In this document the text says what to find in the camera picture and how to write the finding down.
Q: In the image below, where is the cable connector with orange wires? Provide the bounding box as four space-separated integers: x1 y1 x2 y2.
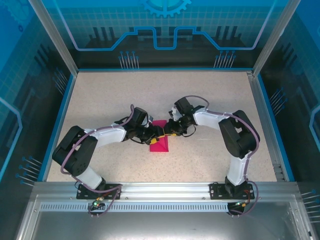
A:
234 199 252 208

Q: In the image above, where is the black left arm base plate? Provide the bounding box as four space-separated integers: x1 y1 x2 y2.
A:
76 183 123 201

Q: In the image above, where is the aluminium frame post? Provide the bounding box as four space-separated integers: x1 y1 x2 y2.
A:
27 0 80 76
252 0 302 76

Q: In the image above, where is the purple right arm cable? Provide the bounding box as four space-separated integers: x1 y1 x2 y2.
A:
184 94 261 216

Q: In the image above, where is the aluminium side rail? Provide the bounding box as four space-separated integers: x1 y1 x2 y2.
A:
246 71 287 182

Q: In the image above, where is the blue table edge strip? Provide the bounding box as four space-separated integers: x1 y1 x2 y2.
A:
256 74 296 182
40 73 78 183
76 66 256 72

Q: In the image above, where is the slotted grey cable duct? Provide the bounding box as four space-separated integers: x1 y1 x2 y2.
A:
39 203 231 212

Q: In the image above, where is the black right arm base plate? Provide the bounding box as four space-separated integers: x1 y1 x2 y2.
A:
209 182 256 201

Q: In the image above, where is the aluminium mounting rail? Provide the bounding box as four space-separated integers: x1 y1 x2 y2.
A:
33 181 300 201

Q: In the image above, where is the steel sheet panel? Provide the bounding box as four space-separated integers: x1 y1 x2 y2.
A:
14 194 313 240

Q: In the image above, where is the cable connector with green light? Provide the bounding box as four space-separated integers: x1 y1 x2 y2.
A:
92 197 105 209

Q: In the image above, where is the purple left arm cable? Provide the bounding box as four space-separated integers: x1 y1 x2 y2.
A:
59 103 137 219

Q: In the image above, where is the magenta cloth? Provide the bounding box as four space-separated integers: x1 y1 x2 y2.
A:
149 119 170 153

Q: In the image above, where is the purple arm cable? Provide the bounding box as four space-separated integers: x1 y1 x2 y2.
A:
184 94 261 216
59 103 137 219

